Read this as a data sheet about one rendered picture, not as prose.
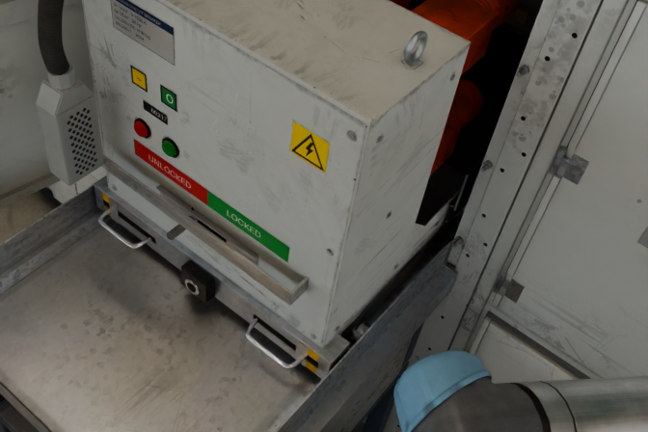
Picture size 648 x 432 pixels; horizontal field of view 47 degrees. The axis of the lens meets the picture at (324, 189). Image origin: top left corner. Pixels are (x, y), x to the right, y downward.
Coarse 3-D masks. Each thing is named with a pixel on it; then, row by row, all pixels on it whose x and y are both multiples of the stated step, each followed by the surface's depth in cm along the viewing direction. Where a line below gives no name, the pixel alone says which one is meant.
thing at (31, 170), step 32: (0, 0) 115; (32, 0) 117; (64, 0) 121; (0, 32) 119; (32, 32) 123; (64, 32) 127; (0, 64) 123; (32, 64) 127; (0, 96) 127; (32, 96) 131; (0, 128) 131; (32, 128) 135; (0, 160) 135; (32, 160) 140; (0, 192) 139; (32, 192) 141
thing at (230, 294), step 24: (96, 192) 134; (120, 216) 134; (144, 216) 129; (168, 240) 126; (216, 288) 125; (240, 288) 121; (240, 312) 124; (264, 312) 119; (288, 336) 117; (336, 336) 117; (312, 360) 117; (336, 360) 115
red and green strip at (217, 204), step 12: (144, 156) 118; (156, 156) 116; (156, 168) 118; (168, 168) 115; (180, 180) 115; (192, 180) 113; (192, 192) 115; (204, 192) 112; (216, 204) 112; (228, 204) 110; (228, 216) 112; (240, 216) 109; (240, 228) 111; (252, 228) 109; (264, 240) 109; (276, 240) 107; (276, 252) 108; (288, 252) 106
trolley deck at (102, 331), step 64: (64, 256) 131; (128, 256) 133; (0, 320) 121; (64, 320) 123; (128, 320) 124; (192, 320) 125; (0, 384) 114; (64, 384) 115; (128, 384) 116; (192, 384) 117; (256, 384) 119
